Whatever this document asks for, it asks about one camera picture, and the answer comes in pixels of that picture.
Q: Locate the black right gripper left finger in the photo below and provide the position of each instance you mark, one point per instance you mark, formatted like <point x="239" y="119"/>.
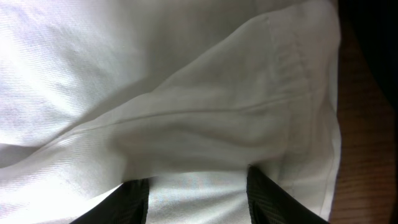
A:
<point x="128" y="204"/>

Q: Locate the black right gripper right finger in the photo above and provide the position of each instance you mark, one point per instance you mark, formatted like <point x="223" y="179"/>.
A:
<point x="270" y="204"/>

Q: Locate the black garment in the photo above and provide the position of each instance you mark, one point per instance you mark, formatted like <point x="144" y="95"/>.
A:
<point x="375" y="25"/>

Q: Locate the white t-shirt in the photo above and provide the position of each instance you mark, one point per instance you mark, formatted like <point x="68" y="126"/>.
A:
<point x="186" y="95"/>

